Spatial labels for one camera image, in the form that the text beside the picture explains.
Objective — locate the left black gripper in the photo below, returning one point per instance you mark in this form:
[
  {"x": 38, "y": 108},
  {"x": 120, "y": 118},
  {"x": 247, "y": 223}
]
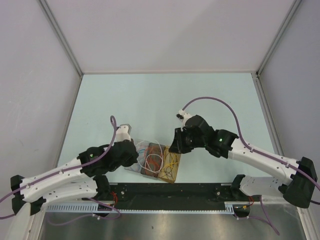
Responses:
[{"x": 132, "y": 160}]

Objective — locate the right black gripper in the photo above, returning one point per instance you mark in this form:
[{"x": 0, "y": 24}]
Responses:
[{"x": 177, "y": 146}]

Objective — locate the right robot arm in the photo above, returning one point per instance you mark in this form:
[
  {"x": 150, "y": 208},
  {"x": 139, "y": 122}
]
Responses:
[{"x": 292, "y": 179}]

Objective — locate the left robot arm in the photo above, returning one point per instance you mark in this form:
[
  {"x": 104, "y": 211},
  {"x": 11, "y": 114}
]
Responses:
[{"x": 83, "y": 177}]

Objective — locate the clear plastic bin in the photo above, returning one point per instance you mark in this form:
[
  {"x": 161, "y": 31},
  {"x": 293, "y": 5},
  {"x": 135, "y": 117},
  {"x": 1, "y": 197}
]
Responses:
[{"x": 141, "y": 147}]

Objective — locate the dark grey plastic bin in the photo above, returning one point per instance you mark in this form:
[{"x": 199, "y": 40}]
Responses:
[{"x": 154, "y": 160}]

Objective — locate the amber plastic bin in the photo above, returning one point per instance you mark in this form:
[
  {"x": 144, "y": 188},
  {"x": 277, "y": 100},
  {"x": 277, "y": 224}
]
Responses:
[{"x": 171, "y": 162}]

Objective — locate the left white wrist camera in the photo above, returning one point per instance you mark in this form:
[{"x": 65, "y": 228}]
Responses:
[{"x": 123, "y": 133}]

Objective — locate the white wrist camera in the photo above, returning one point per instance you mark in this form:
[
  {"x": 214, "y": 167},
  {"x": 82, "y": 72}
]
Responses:
[
  {"x": 123, "y": 133},
  {"x": 183, "y": 117}
]

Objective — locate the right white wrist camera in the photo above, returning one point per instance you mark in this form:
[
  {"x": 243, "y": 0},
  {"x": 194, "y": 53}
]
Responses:
[{"x": 183, "y": 117}]

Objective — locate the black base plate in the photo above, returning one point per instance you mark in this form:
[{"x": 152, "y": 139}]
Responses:
[{"x": 172, "y": 197}]

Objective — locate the right aluminium corner post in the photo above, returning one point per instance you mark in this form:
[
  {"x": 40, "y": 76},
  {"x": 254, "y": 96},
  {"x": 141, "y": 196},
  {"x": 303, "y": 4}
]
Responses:
[{"x": 279, "y": 35}]

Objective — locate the aluminium corner post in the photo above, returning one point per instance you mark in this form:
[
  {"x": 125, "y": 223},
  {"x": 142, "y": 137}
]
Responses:
[
  {"x": 279, "y": 35},
  {"x": 48, "y": 13}
]

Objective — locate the left aluminium corner post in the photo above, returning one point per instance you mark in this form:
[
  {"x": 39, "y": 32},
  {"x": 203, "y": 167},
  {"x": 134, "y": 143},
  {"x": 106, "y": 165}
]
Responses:
[{"x": 48, "y": 13}]

